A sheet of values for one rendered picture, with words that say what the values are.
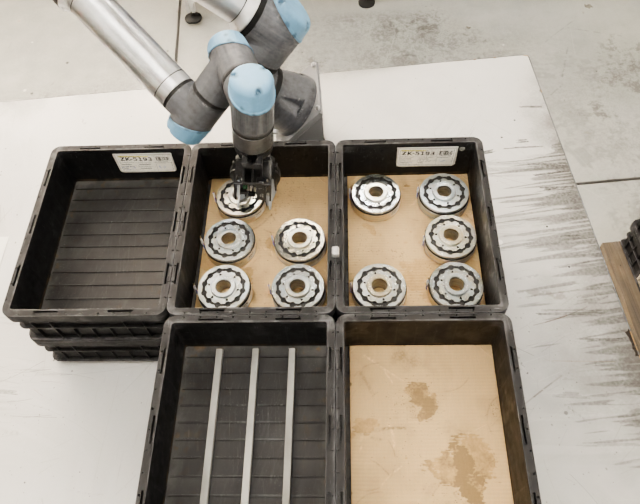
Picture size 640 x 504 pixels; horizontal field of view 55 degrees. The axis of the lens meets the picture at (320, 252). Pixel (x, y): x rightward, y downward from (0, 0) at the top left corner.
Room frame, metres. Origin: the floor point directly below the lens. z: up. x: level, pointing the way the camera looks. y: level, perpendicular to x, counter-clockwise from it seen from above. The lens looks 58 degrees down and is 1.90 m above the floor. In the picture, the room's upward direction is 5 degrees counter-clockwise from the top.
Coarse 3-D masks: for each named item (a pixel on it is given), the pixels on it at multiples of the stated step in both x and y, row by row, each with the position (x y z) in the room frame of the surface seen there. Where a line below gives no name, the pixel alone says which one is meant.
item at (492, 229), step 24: (360, 144) 0.85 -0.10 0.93; (384, 144) 0.85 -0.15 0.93; (408, 144) 0.84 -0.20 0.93; (432, 144) 0.84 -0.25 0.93; (480, 144) 0.82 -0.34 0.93; (336, 168) 0.80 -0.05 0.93; (480, 168) 0.76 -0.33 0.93; (336, 192) 0.74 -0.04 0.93; (336, 216) 0.68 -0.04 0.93; (336, 240) 0.62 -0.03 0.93; (336, 264) 0.57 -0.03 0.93; (336, 288) 0.52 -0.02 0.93; (504, 288) 0.49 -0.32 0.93; (360, 312) 0.47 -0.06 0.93; (384, 312) 0.47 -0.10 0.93; (408, 312) 0.46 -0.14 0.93; (432, 312) 0.46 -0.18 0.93; (456, 312) 0.46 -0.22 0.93; (480, 312) 0.45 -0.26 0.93; (504, 312) 0.45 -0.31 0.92
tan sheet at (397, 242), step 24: (408, 192) 0.79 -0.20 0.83; (408, 216) 0.73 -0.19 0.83; (360, 240) 0.68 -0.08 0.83; (384, 240) 0.68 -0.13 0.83; (408, 240) 0.67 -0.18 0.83; (360, 264) 0.63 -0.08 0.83; (408, 264) 0.62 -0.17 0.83; (432, 264) 0.61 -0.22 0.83; (408, 288) 0.56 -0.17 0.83; (456, 288) 0.55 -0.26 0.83
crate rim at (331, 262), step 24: (216, 144) 0.89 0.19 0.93; (288, 144) 0.88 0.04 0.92; (312, 144) 0.86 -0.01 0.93; (192, 168) 0.83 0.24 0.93; (192, 192) 0.77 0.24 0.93; (192, 312) 0.50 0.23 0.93; (216, 312) 0.50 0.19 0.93; (240, 312) 0.49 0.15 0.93; (264, 312) 0.49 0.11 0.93; (288, 312) 0.49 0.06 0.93; (312, 312) 0.48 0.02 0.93
